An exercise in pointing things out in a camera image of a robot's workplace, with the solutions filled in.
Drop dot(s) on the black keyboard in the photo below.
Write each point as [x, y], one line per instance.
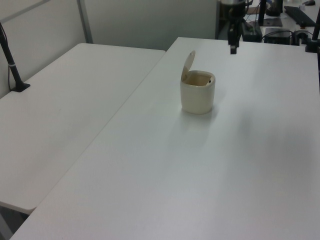
[300, 15]

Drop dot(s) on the black camera pole with base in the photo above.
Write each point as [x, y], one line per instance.
[11, 65]

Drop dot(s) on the black electronics box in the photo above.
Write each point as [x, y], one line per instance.
[277, 35]

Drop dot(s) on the black clamped camera pole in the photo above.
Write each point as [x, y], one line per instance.
[314, 32]

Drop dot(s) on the computer mouse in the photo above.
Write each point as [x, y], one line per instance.
[309, 2]

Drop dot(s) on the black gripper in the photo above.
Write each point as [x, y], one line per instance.
[233, 7]

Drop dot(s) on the white side table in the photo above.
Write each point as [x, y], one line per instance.
[70, 110]

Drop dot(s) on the dark flat pad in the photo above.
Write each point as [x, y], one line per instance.
[272, 22]

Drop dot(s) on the black monitor stand pole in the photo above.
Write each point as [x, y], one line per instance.
[262, 12]

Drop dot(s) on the cream round trash bin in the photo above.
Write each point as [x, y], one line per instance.
[197, 96]

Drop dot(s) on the grey aluminium partition post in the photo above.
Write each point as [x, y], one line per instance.
[85, 21]

